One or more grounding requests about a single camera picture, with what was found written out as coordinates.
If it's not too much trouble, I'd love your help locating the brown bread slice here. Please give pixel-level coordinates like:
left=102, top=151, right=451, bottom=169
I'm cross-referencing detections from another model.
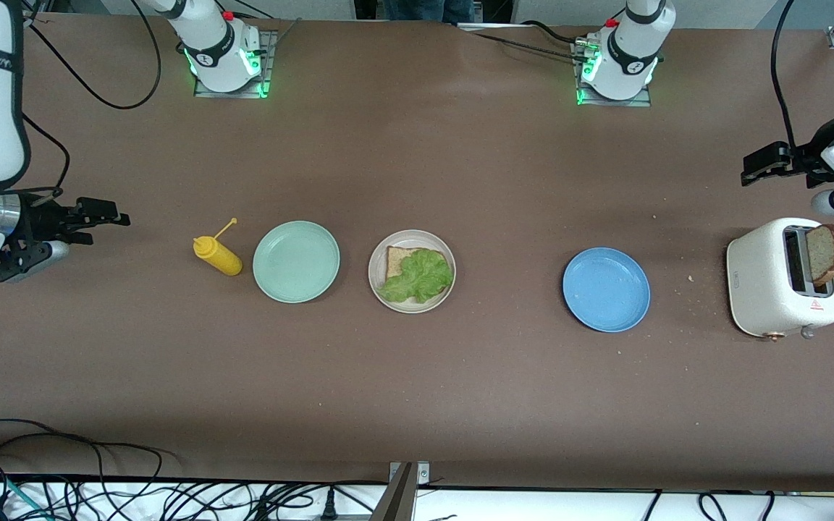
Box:
left=386, top=246, right=434, bottom=287
left=806, top=223, right=834, bottom=285

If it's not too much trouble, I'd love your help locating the green lettuce leaf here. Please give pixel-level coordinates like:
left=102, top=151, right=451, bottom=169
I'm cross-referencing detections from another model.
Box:
left=376, top=248, right=455, bottom=304

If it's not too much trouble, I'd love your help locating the mint green plate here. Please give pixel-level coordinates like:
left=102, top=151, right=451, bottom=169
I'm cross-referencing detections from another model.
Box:
left=252, top=221, right=341, bottom=304

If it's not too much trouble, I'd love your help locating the blue plate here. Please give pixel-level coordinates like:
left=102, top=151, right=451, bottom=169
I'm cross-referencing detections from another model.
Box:
left=562, top=247, right=652, bottom=334

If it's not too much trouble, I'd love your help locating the beige plate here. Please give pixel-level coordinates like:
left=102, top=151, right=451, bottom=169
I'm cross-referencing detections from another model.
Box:
left=368, top=229, right=457, bottom=314

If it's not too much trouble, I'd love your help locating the white two-slot toaster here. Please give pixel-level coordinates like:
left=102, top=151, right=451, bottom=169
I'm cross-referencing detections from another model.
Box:
left=725, top=217, right=834, bottom=341

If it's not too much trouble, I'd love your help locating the yellow mustard squeeze bottle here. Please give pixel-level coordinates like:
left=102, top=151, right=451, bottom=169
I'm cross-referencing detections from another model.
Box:
left=193, top=217, right=243, bottom=277

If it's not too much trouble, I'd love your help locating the person in blue jeans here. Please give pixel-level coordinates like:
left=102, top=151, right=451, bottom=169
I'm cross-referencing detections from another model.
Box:
left=382, top=0, right=477, bottom=24

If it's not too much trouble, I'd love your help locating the brown table cover sheet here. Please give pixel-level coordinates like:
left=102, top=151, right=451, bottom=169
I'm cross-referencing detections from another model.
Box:
left=0, top=13, right=834, bottom=491

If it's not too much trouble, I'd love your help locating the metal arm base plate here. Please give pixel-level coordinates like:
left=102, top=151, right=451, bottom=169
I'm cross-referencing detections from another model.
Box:
left=194, top=29, right=277, bottom=99
left=571, top=40, right=653, bottom=108

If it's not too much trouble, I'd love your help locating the black floor cable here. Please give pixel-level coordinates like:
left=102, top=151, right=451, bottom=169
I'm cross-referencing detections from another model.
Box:
left=0, top=433, right=164, bottom=493
left=0, top=418, right=105, bottom=482

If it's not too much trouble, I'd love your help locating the black ribbed cable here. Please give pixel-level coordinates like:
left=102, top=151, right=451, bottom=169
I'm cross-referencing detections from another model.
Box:
left=521, top=20, right=584, bottom=46
left=471, top=31, right=583, bottom=60

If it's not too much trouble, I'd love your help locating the aluminium frame post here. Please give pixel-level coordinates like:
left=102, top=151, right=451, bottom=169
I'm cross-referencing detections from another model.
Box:
left=370, top=461, right=432, bottom=521

